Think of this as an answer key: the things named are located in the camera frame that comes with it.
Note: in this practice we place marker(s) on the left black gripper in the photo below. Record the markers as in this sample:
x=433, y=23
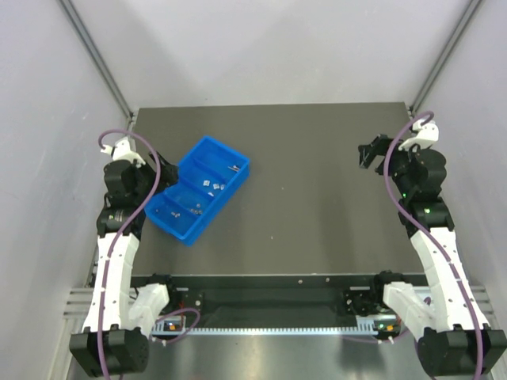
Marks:
x=167, y=173

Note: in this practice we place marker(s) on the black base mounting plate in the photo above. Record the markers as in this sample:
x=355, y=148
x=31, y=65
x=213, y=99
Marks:
x=338, y=300

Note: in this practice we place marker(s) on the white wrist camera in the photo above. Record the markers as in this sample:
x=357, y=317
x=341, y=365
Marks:
x=424, y=135
x=124, y=150

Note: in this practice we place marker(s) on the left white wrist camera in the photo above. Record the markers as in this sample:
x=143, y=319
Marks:
x=124, y=150

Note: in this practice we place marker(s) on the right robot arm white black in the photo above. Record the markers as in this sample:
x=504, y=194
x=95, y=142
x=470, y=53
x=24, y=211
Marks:
x=452, y=335

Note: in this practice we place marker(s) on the grey slotted cable duct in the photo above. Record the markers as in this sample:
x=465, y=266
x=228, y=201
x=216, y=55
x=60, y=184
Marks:
x=361, y=326

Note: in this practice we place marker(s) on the blue plastic compartment bin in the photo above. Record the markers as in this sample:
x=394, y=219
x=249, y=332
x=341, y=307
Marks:
x=207, y=160

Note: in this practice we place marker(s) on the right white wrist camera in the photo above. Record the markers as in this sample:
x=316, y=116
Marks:
x=424, y=135

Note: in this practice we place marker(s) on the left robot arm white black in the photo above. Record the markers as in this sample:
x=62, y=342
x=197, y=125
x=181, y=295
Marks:
x=115, y=333

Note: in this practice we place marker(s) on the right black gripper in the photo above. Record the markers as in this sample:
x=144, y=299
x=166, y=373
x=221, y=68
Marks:
x=380, y=147

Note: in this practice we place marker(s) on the aluminium frame rail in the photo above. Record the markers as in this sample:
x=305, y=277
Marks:
x=78, y=303

